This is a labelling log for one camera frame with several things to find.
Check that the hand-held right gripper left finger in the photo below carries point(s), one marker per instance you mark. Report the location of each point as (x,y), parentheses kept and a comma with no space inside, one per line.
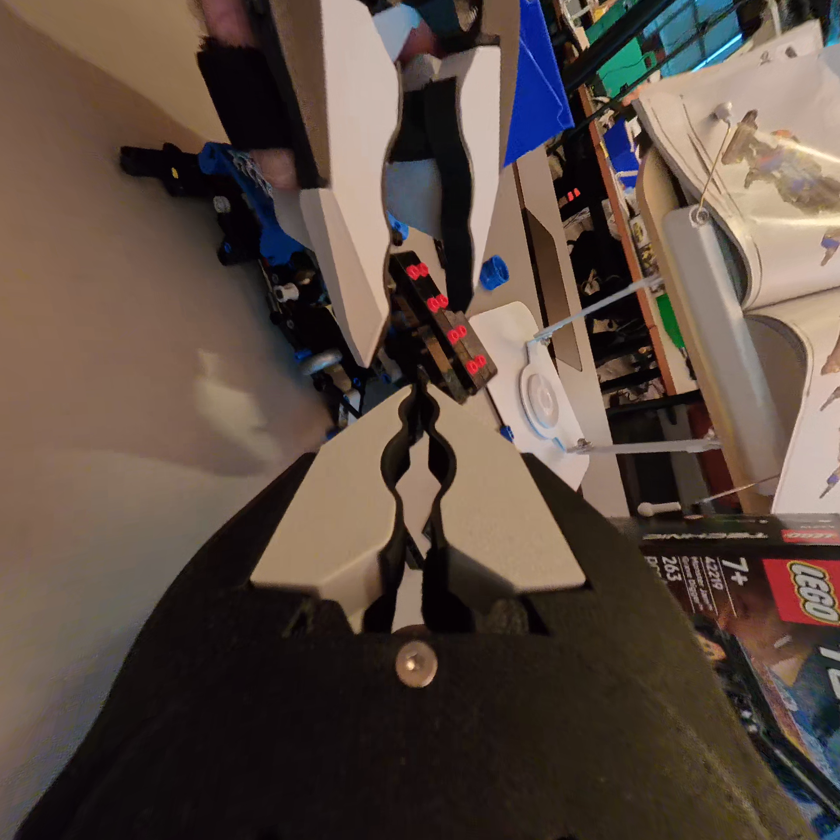
(328,525)

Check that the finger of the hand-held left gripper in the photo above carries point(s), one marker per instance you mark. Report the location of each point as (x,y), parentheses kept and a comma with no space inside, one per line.
(348,131)
(482,131)

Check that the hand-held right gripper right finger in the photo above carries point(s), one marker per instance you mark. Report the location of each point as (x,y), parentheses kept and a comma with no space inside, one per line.
(512,525)

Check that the black blue toy car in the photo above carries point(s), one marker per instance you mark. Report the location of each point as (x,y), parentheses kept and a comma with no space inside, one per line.
(262,216)

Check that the black beam assembly red pins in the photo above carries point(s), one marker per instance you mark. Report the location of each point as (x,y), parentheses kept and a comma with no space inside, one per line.
(453,328)

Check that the instruction book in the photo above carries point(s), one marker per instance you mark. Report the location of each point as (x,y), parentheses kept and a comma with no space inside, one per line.
(774,197)

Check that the black desk mat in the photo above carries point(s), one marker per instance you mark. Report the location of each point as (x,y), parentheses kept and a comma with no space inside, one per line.
(558,295)

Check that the light grey desk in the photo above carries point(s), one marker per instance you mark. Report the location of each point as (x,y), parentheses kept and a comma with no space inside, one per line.
(98,394)

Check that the person's left hand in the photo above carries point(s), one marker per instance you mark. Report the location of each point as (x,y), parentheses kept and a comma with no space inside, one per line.
(226,19)

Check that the blue storage bin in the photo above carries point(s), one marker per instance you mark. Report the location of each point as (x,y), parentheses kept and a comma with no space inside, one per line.
(535,85)

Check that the white oval stand base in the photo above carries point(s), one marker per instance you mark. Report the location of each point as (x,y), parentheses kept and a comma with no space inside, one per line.
(541,394)

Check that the blue wheel hub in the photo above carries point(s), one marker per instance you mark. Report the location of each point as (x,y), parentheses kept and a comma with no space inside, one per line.
(494,272)

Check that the toy set box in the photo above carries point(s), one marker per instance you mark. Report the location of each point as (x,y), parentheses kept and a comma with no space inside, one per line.
(754,623)

